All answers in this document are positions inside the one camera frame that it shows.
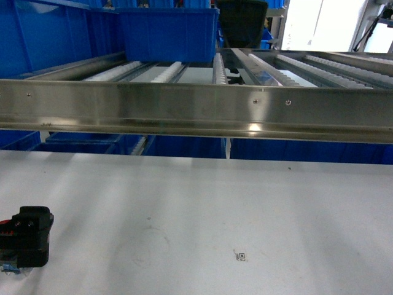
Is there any red mushroom push button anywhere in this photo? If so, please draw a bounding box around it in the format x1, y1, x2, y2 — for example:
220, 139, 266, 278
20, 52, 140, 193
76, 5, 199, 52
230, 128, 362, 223
0, 219, 15, 237

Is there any black office chair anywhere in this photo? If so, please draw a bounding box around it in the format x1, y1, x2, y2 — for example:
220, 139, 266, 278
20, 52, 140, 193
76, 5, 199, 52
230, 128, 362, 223
215, 1, 268, 49

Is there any large blue bin far left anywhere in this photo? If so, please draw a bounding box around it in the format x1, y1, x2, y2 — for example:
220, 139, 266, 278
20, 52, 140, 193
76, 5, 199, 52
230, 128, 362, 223
1, 1, 125, 78

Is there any blue bin on roller shelf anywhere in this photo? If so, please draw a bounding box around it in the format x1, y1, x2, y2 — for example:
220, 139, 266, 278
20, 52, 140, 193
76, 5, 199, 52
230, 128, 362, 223
117, 8, 219, 63

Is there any blue bin below shelf left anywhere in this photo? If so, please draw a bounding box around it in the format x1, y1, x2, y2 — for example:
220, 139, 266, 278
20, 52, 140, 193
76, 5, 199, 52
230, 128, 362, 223
30, 132, 123, 155

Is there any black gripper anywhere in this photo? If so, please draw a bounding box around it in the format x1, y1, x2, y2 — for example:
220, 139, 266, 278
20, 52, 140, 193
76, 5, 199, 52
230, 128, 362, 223
1, 206, 54, 268

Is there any blue bin below shelf right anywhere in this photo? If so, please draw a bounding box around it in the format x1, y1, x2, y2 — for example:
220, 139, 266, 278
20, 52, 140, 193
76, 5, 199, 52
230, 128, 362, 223
230, 139, 392, 165

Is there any stainless steel roller shelf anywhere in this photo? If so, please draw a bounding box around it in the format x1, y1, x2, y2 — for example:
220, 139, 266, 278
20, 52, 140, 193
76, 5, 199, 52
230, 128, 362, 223
1, 49, 392, 143

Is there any blue bin below shelf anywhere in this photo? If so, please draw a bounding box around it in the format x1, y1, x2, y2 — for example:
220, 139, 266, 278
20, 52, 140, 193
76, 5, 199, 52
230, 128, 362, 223
30, 132, 123, 155
230, 139, 392, 165

